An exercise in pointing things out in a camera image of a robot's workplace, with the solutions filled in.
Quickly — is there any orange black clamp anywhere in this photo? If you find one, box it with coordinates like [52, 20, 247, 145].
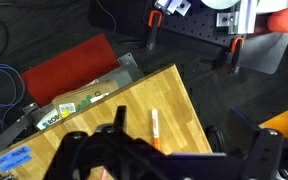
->
[228, 37, 246, 75]
[145, 9, 164, 52]

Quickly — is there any cardboard box white label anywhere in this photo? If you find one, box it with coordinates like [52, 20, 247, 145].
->
[52, 79, 120, 119]

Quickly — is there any orange plastic tube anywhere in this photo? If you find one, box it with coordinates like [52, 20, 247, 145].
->
[267, 3, 288, 35]

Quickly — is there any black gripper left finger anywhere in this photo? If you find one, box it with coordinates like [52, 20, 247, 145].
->
[45, 105, 172, 180]

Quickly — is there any aluminium bracket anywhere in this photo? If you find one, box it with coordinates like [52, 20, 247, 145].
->
[216, 11, 240, 28]
[154, 0, 192, 17]

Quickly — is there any orange floor mat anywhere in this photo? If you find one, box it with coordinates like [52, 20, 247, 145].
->
[258, 103, 288, 141]

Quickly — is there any blue cable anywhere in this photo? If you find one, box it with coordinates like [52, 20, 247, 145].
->
[0, 63, 27, 133]

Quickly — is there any blue tape label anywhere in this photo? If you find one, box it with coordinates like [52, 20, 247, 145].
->
[0, 145, 33, 174]

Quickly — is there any aluminium extrusion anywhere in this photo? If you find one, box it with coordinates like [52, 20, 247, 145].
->
[228, 0, 259, 35]

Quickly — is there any black pegboard plate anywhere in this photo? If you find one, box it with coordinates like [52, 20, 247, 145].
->
[143, 0, 252, 48]

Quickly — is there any orange white marker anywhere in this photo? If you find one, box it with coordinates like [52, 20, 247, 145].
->
[151, 108, 161, 151]

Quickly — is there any grey metal table brace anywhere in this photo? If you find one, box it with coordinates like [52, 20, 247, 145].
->
[0, 102, 40, 161]

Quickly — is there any white printed box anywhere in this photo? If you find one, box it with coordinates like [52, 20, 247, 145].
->
[36, 109, 64, 131]

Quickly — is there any grey translucent mat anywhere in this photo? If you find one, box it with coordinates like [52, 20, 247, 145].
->
[240, 31, 288, 75]

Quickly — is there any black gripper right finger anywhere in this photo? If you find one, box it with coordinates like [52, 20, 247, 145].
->
[229, 107, 286, 180]

